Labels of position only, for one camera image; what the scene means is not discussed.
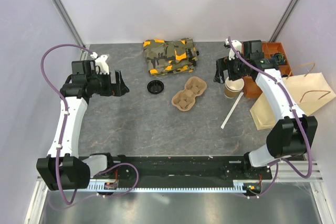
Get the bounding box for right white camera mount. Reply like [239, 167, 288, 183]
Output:
[224, 38, 243, 60]

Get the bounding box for black plastic cup lid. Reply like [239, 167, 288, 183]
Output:
[147, 80, 164, 94]

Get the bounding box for camouflage folded cloth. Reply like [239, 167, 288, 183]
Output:
[143, 38, 199, 76]

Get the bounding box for white paper straw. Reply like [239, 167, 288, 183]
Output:
[220, 92, 243, 129]

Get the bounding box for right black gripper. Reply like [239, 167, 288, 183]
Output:
[214, 53, 249, 84]

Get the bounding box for orange compartment tray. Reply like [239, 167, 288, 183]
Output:
[241, 41, 293, 99]

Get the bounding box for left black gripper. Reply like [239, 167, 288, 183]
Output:
[87, 70, 129, 97]

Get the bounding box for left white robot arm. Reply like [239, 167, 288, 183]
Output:
[36, 60, 129, 191]

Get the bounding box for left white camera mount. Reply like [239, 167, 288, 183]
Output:
[90, 52, 110, 74]

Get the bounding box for brown paper coffee cup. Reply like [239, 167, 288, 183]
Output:
[224, 77, 245, 99]

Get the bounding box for aluminium frame post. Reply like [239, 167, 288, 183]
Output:
[52, 0, 85, 46]
[268, 0, 300, 42]

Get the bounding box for aluminium cable duct rail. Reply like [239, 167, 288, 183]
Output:
[77, 180, 261, 194]

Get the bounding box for blue green rubber bands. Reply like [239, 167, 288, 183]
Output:
[271, 52, 286, 65]

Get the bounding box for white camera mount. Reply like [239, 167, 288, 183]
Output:
[224, 38, 243, 60]
[90, 52, 110, 74]

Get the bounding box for brown pulp cup carrier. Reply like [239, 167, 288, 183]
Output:
[171, 77, 207, 112]

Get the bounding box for left aluminium frame post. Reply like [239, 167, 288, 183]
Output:
[52, 0, 85, 46]

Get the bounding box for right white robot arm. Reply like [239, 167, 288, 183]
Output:
[214, 38, 318, 179]

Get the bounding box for brown paper bag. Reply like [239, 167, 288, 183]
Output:
[250, 73, 335, 130]

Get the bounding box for right aluminium frame post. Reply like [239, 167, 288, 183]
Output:
[268, 0, 300, 42]

